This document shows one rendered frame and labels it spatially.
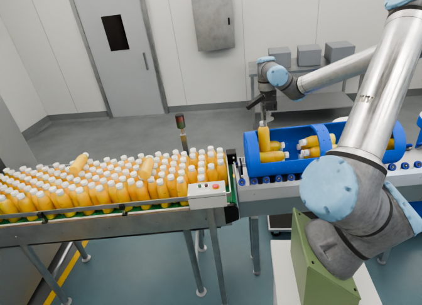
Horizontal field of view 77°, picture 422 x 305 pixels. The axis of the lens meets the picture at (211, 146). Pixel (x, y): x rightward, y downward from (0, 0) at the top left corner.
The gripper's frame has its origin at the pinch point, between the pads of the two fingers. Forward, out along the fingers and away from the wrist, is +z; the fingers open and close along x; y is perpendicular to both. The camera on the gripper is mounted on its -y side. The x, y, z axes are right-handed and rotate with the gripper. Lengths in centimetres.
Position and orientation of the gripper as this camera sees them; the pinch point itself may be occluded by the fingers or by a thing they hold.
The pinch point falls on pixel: (263, 123)
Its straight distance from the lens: 155.6
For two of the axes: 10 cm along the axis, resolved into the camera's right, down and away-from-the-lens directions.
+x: -0.1, -5.2, 8.6
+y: 9.9, -1.1, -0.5
